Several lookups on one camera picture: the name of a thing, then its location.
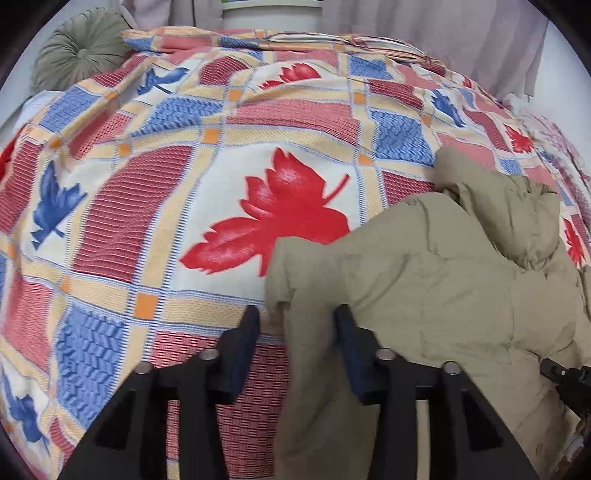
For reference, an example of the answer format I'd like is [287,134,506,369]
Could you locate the red blue patterned bedspread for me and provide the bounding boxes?
[0,26,591,480]

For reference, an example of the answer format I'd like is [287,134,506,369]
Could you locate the pink floral quilt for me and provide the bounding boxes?
[502,94,590,191]

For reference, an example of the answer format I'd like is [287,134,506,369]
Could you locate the round green pleated cushion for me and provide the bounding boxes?
[31,7,130,93]

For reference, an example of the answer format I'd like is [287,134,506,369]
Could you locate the grey curtain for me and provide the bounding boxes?
[117,1,548,99]

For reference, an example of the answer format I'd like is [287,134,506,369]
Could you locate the khaki puffer jacket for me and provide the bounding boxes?
[266,147,590,479]

